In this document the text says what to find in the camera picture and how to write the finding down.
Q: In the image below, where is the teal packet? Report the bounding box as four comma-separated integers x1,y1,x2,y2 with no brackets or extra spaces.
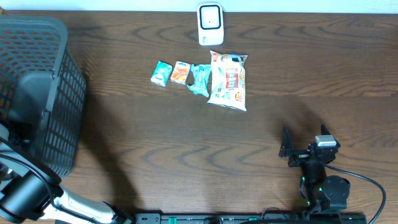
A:
187,64,211,98

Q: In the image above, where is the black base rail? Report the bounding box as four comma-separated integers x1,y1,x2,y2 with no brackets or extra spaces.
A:
134,212,367,224

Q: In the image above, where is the orange tissue pack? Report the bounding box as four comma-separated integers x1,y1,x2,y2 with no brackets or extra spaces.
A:
170,61,191,85

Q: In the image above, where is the white barcode scanner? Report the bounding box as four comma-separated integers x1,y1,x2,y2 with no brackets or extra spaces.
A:
197,2,224,46

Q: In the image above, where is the dark grey plastic basket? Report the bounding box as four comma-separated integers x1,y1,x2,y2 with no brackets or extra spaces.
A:
1,16,86,179

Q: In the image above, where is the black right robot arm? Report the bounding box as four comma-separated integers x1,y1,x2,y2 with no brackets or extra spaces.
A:
279,125,350,217

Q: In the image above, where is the yellow snack bag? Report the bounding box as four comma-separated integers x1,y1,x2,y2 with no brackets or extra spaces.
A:
207,51,248,111

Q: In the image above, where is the green tissue pack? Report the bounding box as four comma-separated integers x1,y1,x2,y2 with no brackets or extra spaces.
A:
150,61,173,87

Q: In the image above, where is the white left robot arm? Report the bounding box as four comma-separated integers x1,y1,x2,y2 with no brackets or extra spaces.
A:
1,126,294,224

